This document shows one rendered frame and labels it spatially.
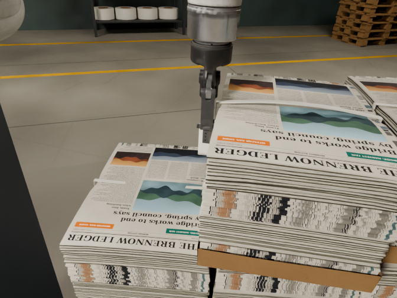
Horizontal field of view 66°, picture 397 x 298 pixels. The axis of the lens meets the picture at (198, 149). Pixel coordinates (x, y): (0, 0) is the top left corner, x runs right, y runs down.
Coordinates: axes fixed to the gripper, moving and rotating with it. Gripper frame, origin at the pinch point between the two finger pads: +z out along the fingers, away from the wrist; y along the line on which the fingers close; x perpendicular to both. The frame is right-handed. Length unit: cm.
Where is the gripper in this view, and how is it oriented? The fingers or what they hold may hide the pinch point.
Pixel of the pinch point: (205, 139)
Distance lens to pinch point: 64.7
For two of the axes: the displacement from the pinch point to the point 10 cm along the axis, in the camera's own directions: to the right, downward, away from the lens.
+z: -0.4, 8.5, 5.2
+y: 0.6, -5.2, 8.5
